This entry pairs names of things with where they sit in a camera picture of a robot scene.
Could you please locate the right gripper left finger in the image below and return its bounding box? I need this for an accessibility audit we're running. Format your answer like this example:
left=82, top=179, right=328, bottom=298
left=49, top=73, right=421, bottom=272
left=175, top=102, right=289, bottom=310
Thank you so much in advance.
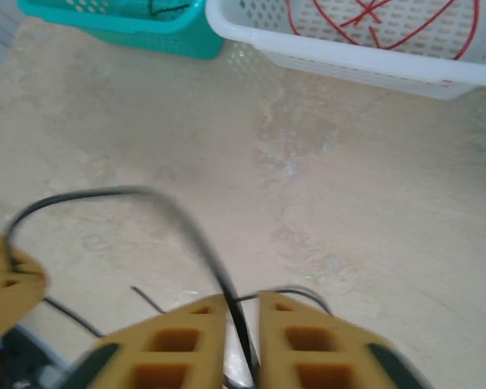
left=66, top=293, right=229, bottom=389

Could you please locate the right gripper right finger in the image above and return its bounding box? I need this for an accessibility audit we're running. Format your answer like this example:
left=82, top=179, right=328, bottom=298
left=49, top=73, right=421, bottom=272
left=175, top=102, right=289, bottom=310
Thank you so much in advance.
left=257, top=289, right=437, bottom=389

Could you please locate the thin black cable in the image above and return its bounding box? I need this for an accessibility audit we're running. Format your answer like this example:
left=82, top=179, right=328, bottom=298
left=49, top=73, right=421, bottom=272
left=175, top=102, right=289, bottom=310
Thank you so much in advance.
left=6, top=185, right=256, bottom=378
left=44, top=285, right=333, bottom=338

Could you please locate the thin red cable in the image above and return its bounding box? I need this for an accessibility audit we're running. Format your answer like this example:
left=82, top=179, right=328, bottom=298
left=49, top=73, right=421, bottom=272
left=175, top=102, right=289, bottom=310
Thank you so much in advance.
left=310, top=0, right=481, bottom=61
left=287, top=0, right=390, bottom=48

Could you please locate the teal plastic basket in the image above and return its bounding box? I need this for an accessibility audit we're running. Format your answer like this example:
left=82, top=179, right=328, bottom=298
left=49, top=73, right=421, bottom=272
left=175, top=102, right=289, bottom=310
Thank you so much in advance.
left=15, top=0, right=224, bottom=61

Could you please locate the white plastic basket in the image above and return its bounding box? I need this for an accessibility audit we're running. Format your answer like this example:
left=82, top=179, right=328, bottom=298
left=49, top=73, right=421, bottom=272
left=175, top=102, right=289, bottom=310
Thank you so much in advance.
left=204, top=0, right=486, bottom=101

